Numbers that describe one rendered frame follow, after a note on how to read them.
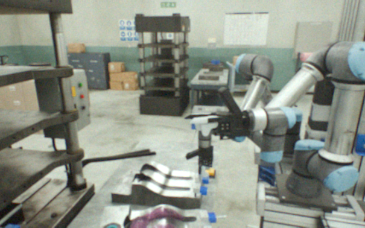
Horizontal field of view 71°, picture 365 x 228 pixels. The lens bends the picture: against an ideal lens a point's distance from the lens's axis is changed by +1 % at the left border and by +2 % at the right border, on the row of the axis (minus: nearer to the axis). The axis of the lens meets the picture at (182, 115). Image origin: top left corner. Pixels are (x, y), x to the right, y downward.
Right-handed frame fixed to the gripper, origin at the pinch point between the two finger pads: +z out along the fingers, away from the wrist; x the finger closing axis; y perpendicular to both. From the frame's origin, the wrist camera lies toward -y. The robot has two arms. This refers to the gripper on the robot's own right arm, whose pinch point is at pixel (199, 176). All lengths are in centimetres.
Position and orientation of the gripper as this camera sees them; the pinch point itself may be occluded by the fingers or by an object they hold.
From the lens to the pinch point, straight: 154.6
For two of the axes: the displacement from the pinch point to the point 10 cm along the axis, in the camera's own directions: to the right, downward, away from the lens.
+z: 0.0, 9.5, 3.1
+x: 1.8, -3.0, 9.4
